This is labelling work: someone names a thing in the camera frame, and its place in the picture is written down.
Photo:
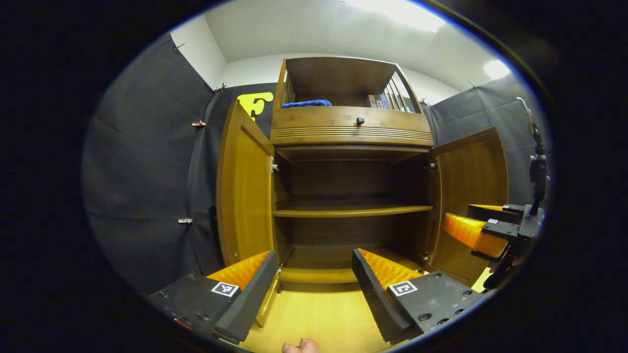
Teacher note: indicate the black backdrop cloth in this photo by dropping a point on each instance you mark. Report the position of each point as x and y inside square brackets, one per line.
[147, 196]

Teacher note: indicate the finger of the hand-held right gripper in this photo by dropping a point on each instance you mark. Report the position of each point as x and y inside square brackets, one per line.
[471, 233]
[495, 212]

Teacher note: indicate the wooden double-door shoe cabinet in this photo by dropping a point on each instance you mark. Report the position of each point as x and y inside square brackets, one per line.
[338, 176]

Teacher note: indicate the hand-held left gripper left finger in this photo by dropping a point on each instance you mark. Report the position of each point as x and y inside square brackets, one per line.
[252, 299]

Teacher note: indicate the wooden cabinet shelf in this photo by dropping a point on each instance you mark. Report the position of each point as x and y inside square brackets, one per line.
[343, 211]

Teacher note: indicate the row of small books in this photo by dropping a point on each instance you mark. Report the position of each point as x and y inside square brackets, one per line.
[385, 102]

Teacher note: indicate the blue cloth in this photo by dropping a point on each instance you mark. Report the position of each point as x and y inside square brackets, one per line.
[306, 103]

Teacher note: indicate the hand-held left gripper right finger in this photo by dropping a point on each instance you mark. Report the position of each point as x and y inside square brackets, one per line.
[375, 299]

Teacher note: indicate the large ceiling light panel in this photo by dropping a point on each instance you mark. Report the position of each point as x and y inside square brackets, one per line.
[402, 12]

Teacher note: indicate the small ceiling light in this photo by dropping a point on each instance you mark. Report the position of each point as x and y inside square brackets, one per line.
[496, 68]

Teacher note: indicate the wooden shoe cabinet door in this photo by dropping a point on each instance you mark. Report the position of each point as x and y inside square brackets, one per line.
[245, 196]
[466, 171]

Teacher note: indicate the wooden cabinet drawer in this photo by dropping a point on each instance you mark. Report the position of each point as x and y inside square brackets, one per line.
[319, 120]

